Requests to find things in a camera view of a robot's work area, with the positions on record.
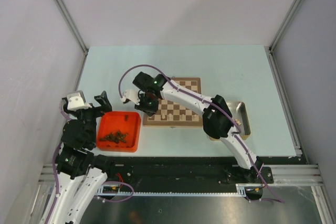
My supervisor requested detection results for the wooden chess board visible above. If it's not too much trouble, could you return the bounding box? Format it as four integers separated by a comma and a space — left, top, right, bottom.
143, 77, 203, 127

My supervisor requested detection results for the grey slotted cable duct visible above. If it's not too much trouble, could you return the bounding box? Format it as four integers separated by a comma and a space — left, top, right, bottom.
96, 184, 262, 197

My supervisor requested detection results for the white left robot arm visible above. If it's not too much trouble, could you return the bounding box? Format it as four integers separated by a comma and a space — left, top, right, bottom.
40, 91, 116, 223

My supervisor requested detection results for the pile of dark chess pieces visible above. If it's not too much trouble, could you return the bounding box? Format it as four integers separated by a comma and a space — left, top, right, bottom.
98, 131, 128, 148

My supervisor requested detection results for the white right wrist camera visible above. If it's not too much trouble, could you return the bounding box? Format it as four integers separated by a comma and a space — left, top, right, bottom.
121, 89, 140, 105

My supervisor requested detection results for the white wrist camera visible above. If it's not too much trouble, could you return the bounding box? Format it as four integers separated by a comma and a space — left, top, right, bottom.
62, 90, 92, 112
121, 89, 140, 105

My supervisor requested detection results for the aluminium frame post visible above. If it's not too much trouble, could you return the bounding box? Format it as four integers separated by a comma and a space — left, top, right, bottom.
53, 0, 89, 56
269, 0, 320, 51

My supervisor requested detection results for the gold metal tin tray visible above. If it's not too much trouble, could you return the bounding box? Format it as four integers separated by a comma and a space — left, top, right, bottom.
202, 100, 251, 141

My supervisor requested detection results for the orange plastic tray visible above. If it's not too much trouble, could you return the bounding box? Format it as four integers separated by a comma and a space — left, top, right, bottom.
96, 111, 141, 153

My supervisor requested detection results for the right aluminium frame post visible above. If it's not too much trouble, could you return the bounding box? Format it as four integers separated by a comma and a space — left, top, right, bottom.
269, 0, 320, 51

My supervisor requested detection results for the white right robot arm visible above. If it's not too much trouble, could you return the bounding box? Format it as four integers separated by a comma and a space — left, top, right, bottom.
133, 72, 267, 184

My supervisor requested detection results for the left aluminium frame post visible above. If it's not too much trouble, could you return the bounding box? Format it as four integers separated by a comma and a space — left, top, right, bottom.
53, 0, 89, 56

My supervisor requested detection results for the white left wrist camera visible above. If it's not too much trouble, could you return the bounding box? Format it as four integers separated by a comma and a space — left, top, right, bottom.
62, 90, 92, 112

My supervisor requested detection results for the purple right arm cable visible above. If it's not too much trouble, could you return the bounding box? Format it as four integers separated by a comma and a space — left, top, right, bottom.
118, 64, 286, 204

